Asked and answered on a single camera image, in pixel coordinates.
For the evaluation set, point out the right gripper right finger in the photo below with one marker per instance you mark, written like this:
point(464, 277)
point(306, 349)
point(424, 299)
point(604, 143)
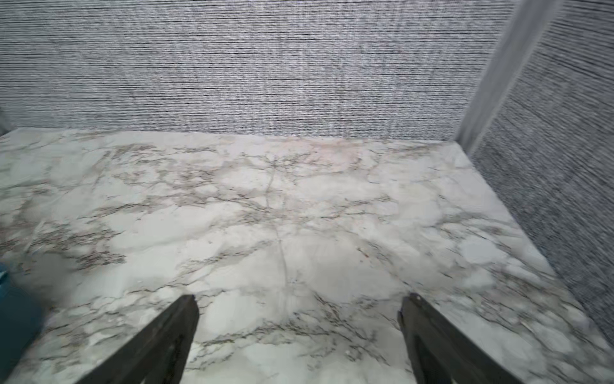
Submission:
point(439, 352)

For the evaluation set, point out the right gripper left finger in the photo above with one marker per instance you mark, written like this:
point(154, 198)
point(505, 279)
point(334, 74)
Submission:
point(158, 353)

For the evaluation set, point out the teal plastic storage box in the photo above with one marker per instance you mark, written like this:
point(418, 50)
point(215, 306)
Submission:
point(21, 322)

